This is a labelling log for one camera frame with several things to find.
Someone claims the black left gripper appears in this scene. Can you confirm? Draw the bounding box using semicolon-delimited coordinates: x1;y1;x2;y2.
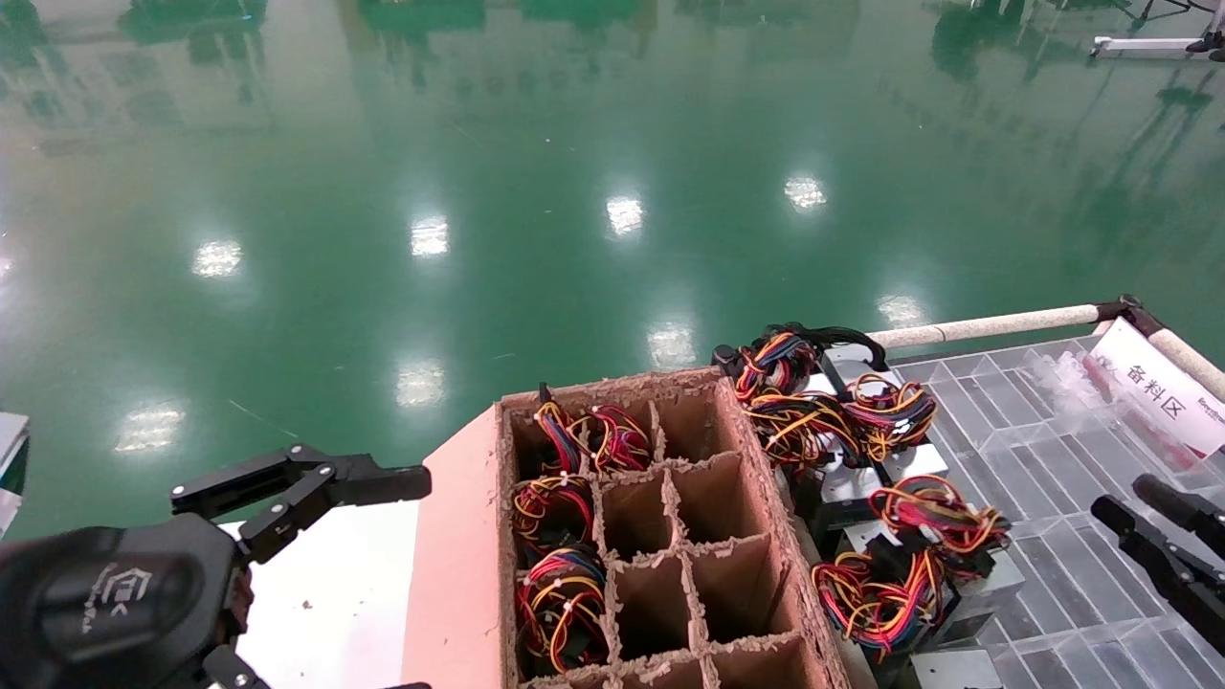
0;445;432;689

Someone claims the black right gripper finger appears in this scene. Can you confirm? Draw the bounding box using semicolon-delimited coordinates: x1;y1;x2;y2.
1132;474;1225;556
1091;495;1225;656

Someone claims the silver power supply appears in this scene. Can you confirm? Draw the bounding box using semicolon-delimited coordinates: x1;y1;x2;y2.
866;475;1026;654
811;526;944;663
746;388;886;529
515;545;611;673
842;373;950;491

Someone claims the clear plastic grid tray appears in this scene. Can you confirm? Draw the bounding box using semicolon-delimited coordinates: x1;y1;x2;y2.
890;335;1225;689

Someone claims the white sign with Chinese text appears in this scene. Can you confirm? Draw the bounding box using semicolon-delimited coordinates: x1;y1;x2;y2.
1086;318;1225;456

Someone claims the clear plastic bag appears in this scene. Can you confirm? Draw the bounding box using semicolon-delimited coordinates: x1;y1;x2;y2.
1029;349;1123;414

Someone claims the brown cardboard divider box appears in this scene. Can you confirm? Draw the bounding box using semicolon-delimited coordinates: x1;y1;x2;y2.
402;368;853;689

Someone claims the silver metal box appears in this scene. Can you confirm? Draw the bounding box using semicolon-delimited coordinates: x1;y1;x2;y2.
909;648;1006;689

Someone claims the grey white box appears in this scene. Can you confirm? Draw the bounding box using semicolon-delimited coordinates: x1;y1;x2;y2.
0;411;31;537

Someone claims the white metal base bar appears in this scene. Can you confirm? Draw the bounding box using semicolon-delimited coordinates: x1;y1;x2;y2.
1091;34;1209;60

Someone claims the white padded tube frame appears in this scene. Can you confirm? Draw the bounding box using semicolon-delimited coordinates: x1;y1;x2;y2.
871;295;1225;401

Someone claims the wire bundle middle-left cell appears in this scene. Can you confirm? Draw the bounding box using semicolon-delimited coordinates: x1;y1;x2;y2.
512;475;598;548

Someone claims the wire bundle top-left cell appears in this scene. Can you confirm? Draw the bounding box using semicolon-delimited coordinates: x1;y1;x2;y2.
584;404;655;473
534;383;588;475

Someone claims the power supply with black cable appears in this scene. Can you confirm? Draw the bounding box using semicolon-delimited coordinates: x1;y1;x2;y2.
713;322;893;403

